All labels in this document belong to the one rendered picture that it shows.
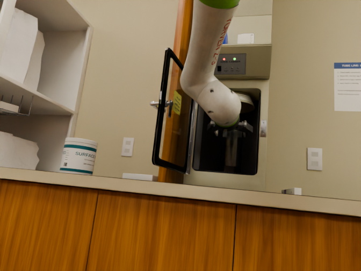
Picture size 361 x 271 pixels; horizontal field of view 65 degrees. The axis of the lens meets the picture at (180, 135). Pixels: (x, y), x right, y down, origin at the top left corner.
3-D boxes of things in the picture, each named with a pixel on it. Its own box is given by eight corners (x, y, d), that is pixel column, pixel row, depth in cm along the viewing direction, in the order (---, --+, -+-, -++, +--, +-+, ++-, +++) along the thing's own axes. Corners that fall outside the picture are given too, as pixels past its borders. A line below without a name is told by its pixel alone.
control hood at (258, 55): (193, 79, 125) (195, 58, 127) (269, 79, 118) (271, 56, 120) (187, 67, 115) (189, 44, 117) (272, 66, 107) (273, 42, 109)
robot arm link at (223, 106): (221, 125, 84) (248, 99, 83) (193, 98, 88) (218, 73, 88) (225, 136, 97) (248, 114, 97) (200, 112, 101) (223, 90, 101)
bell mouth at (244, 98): (217, 113, 139) (217, 102, 140) (254, 114, 135) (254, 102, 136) (213, 100, 122) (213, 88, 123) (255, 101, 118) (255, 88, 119)
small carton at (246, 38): (238, 54, 120) (239, 41, 121) (251, 52, 118) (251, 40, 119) (237, 48, 115) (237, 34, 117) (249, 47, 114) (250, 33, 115)
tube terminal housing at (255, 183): (193, 190, 139) (206, 46, 155) (262, 196, 131) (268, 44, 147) (182, 187, 116) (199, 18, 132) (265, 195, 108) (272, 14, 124)
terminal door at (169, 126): (185, 174, 115) (194, 81, 123) (153, 164, 87) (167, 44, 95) (183, 174, 115) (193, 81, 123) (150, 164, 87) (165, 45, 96)
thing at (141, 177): (136, 183, 140) (137, 175, 140) (165, 186, 133) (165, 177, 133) (121, 181, 129) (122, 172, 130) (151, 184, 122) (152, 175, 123)
